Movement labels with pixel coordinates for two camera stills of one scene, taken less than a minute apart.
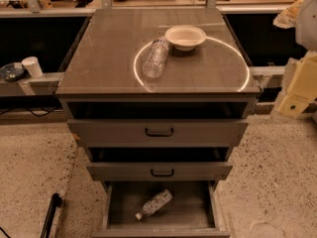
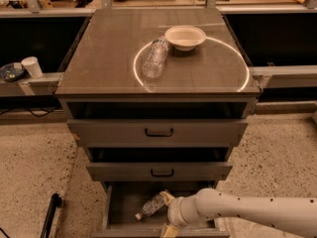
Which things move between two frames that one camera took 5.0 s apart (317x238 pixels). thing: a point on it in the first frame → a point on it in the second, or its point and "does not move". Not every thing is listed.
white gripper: x=307 y=24 → x=175 y=211
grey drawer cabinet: x=158 y=96 does not move
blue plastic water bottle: x=155 y=203 does not move
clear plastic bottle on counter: x=155 y=59 does not move
